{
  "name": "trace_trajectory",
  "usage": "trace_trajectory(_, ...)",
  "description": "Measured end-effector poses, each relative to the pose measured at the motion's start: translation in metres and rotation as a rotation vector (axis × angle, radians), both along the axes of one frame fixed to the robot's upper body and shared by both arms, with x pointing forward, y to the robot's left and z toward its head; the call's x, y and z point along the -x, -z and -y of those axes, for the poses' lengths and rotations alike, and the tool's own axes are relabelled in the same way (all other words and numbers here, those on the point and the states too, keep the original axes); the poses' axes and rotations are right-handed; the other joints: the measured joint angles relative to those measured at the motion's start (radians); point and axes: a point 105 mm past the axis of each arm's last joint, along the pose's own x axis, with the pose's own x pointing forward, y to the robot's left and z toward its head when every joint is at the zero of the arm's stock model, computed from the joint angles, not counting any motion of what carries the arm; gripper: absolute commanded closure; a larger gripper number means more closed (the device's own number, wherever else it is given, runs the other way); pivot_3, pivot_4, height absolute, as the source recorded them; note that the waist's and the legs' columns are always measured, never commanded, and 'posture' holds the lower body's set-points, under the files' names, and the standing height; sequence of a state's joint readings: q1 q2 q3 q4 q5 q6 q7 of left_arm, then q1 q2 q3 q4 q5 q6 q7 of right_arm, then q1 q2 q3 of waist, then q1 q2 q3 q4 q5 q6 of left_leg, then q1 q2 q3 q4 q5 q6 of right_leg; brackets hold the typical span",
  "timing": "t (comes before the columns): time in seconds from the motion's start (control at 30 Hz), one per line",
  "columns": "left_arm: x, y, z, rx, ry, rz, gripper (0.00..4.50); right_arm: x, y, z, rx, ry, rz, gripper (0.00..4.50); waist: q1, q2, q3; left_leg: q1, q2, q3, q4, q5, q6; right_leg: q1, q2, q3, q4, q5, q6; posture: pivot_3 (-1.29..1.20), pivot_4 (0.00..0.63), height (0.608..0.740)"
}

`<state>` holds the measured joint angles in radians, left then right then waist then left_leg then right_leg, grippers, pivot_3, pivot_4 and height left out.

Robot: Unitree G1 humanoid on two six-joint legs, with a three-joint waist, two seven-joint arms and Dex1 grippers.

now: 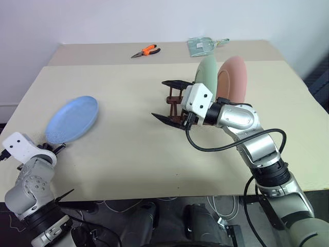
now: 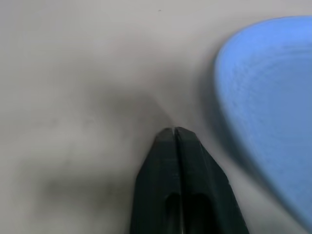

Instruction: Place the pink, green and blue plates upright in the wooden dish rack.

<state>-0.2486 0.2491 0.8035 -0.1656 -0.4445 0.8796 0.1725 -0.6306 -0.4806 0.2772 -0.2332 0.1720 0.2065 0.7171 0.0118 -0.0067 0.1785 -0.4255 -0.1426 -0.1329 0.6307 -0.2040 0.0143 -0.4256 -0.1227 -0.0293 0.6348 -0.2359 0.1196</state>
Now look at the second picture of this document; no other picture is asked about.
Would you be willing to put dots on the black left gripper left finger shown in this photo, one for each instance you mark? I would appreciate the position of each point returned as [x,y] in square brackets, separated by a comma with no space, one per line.
[158,175]

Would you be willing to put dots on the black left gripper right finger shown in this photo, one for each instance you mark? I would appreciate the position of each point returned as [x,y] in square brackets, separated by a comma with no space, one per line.
[204,180]

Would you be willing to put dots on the blue plate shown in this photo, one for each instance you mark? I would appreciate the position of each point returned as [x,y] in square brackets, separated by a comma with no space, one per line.
[270,97]

